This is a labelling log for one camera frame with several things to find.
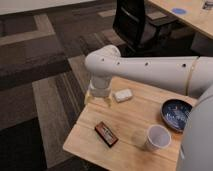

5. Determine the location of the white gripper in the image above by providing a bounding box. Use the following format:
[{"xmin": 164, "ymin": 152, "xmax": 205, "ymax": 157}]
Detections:
[{"xmin": 84, "ymin": 77, "xmax": 112, "ymax": 107}]

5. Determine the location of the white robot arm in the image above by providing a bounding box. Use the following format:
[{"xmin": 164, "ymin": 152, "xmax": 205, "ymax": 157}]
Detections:
[{"xmin": 85, "ymin": 45, "xmax": 213, "ymax": 171}]

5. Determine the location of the white sponge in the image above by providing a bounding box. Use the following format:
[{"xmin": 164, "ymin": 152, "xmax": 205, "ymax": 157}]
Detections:
[{"xmin": 114, "ymin": 89, "xmax": 133, "ymax": 103}]

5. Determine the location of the red brown snack packet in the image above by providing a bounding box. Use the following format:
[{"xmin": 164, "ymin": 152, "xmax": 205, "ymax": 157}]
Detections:
[{"xmin": 95, "ymin": 122, "xmax": 118, "ymax": 147}]

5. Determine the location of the black office chair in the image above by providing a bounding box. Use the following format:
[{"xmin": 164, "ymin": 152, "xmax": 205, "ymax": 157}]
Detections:
[{"xmin": 113, "ymin": 0, "xmax": 176, "ymax": 55}]

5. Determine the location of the dark blue patterned bowl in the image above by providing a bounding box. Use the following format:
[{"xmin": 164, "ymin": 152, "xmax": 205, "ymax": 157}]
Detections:
[{"xmin": 161, "ymin": 99, "xmax": 192, "ymax": 133}]

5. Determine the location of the blue round disc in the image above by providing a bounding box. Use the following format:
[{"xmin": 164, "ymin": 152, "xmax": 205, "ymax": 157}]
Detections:
[{"xmin": 172, "ymin": 8, "xmax": 186, "ymax": 14}]

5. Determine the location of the wooden desk in background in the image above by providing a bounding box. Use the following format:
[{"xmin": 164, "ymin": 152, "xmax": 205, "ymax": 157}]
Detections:
[{"xmin": 148, "ymin": 0, "xmax": 213, "ymax": 39}]

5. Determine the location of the small item on desk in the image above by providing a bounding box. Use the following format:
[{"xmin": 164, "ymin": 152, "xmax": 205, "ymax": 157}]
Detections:
[{"xmin": 203, "ymin": 0, "xmax": 213, "ymax": 10}]

